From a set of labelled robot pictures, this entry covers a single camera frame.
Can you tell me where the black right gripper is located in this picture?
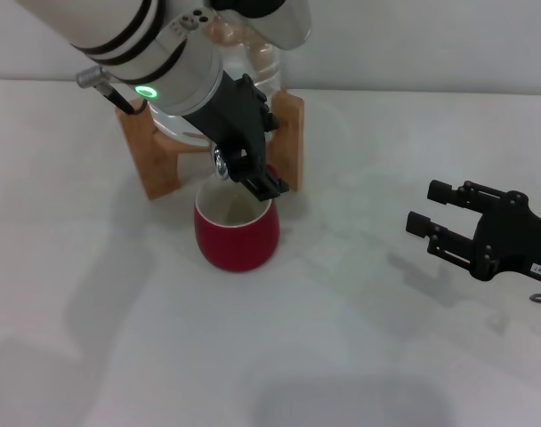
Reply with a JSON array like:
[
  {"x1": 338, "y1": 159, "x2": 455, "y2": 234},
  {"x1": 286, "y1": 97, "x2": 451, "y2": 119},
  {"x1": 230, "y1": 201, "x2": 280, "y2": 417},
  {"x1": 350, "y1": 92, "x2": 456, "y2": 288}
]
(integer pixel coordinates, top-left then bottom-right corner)
[{"x1": 405, "y1": 180, "x2": 541, "y2": 282}]

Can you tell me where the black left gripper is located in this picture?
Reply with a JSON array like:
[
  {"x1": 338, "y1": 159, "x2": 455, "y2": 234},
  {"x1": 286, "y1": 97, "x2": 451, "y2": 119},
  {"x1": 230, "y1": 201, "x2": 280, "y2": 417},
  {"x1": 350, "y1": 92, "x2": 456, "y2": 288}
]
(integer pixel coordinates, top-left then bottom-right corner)
[{"x1": 181, "y1": 73, "x2": 292, "y2": 204}]

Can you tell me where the chrome faucet with lever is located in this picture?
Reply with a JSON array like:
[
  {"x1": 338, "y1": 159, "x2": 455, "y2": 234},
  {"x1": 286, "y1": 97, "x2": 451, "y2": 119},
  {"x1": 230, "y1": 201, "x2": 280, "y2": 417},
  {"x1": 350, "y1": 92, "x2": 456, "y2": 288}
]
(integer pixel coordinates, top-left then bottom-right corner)
[{"x1": 212, "y1": 146, "x2": 231, "y2": 181}]

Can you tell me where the red ceramic cup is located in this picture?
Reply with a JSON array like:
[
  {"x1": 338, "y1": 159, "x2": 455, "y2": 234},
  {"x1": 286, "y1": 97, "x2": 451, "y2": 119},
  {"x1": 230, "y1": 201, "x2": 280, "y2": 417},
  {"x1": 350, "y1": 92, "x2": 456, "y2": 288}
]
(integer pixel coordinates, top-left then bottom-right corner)
[{"x1": 193, "y1": 164, "x2": 281, "y2": 272}]

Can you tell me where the wooden dispenser stand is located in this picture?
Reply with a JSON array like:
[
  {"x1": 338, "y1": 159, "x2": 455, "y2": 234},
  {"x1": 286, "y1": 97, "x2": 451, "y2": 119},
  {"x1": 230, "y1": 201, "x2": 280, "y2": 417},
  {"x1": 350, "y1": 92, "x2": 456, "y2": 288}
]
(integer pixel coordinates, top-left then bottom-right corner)
[{"x1": 114, "y1": 86, "x2": 306, "y2": 201}]

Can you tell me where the glass water dispenser jar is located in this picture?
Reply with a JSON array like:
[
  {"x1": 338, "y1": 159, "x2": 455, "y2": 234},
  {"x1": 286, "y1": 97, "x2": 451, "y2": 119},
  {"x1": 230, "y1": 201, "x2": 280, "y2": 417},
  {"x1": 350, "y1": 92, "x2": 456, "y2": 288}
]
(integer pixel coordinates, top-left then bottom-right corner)
[{"x1": 145, "y1": 20, "x2": 284, "y2": 150}]

